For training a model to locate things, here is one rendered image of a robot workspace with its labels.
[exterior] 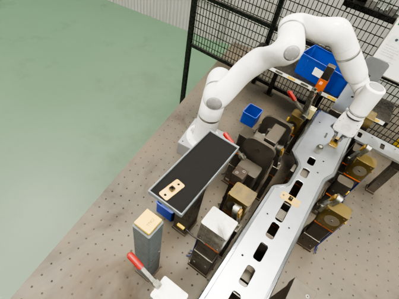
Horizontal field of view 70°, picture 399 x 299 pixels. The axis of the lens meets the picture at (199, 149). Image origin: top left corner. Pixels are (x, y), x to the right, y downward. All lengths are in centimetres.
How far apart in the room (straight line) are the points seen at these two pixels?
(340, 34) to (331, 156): 59
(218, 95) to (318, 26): 45
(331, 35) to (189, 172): 69
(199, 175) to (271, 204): 35
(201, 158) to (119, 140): 166
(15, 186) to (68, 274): 129
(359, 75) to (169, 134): 103
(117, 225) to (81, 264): 21
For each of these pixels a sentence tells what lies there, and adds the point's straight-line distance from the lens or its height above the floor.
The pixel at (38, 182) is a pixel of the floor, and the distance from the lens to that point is 249.
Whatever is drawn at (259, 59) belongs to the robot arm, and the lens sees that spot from 120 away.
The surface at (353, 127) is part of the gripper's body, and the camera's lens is 148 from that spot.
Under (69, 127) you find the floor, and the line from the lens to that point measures 280.
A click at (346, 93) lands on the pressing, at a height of 111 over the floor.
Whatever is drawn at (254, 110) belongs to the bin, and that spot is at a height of 75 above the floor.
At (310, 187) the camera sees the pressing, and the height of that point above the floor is 100.
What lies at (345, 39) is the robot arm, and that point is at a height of 153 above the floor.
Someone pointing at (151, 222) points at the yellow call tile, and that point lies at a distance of 89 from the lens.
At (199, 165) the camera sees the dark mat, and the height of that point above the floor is 116.
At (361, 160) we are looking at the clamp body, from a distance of 151.
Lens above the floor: 197
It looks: 49 degrees down
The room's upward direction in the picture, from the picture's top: 12 degrees clockwise
